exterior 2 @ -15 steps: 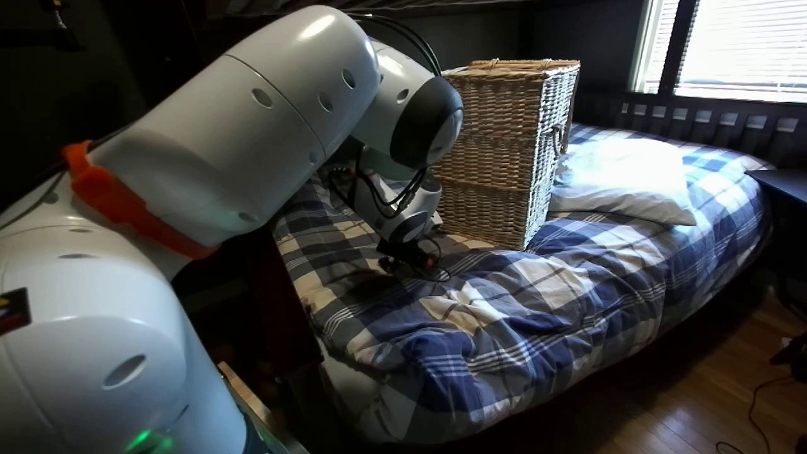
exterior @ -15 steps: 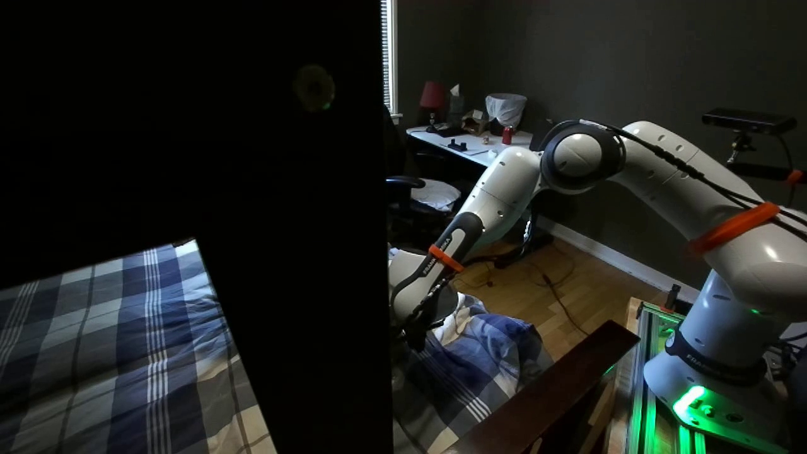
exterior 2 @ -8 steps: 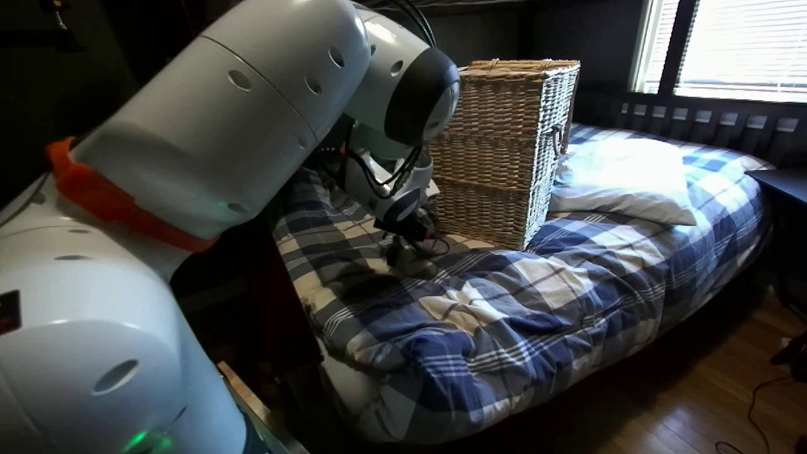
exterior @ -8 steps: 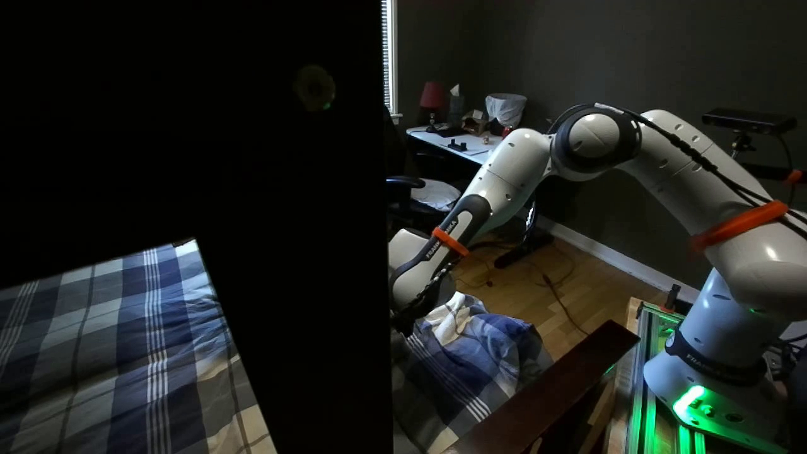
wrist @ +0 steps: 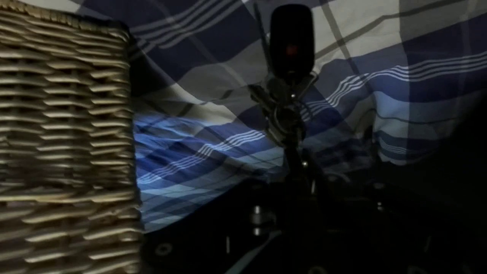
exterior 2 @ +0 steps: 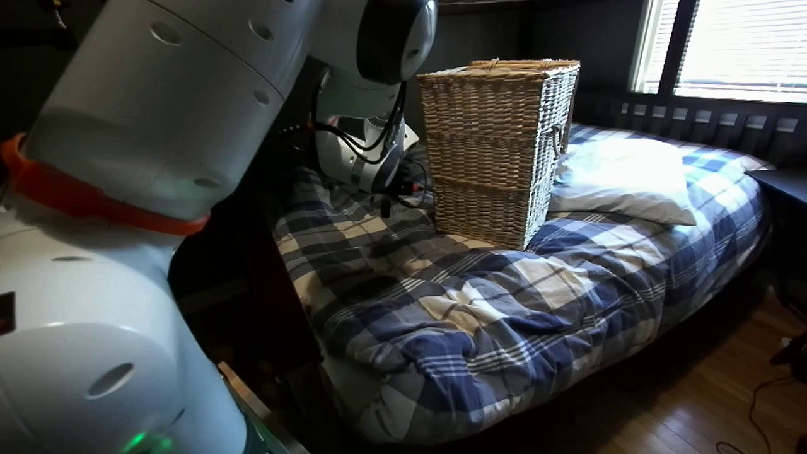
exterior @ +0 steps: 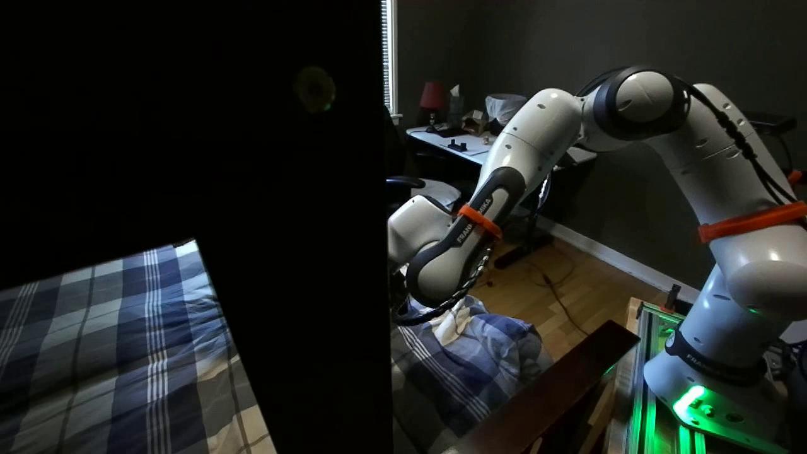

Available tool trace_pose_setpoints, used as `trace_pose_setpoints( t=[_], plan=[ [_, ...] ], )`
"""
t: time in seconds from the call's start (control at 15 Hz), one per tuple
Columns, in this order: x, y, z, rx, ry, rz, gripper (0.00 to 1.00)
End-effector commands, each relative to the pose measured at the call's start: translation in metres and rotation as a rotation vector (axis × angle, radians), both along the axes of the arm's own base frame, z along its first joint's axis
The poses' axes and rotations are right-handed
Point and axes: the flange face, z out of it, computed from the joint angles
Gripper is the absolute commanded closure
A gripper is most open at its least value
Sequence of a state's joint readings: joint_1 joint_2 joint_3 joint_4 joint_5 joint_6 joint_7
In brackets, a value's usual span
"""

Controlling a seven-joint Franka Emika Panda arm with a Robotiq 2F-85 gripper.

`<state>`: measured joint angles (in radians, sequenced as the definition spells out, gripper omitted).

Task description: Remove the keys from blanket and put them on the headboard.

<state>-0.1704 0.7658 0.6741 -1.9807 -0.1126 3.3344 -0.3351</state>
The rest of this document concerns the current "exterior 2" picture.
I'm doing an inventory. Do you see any thin black floor cable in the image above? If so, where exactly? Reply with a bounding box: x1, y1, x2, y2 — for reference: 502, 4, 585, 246
713, 368, 807, 454

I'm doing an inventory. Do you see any window with white blinds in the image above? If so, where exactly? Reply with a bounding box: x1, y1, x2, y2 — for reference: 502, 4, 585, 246
627, 0, 807, 107

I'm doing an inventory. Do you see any dark bedside table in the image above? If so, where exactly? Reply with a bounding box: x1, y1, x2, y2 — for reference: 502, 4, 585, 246
753, 164, 807, 312

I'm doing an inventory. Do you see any dark studded headboard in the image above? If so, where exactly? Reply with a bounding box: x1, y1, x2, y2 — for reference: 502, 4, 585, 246
582, 87, 807, 168

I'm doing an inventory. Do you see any blue plaid blanket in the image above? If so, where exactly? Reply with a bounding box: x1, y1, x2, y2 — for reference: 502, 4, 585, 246
273, 124, 771, 447

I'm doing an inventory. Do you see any woven wicker basket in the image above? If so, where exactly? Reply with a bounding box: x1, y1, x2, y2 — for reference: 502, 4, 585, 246
415, 54, 582, 252

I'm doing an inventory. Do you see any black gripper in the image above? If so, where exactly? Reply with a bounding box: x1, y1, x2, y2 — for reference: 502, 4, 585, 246
385, 146, 438, 211

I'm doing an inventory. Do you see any white pillow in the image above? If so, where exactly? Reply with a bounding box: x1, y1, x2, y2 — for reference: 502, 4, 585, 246
549, 134, 701, 230

